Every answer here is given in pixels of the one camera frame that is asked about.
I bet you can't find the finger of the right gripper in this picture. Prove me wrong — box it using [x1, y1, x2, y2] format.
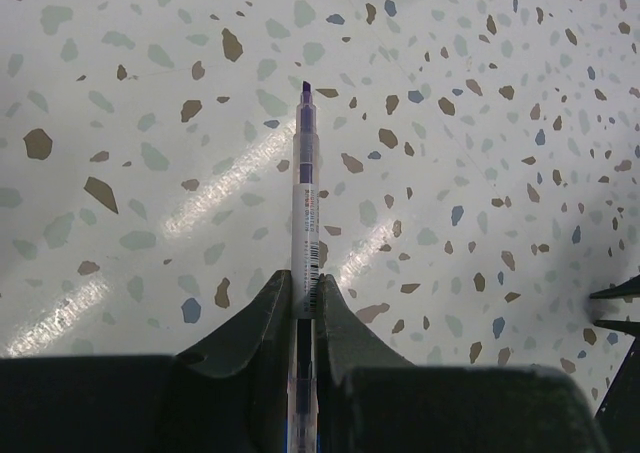
[589, 276, 640, 300]
[594, 319, 640, 336]

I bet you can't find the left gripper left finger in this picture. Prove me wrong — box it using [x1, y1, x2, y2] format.
[1, 270, 291, 452]

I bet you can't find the thin metal craft knife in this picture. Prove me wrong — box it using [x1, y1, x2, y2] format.
[287, 81, 320, 452]

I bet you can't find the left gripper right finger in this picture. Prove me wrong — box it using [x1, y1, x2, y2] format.
[316, 275, 609, 452]

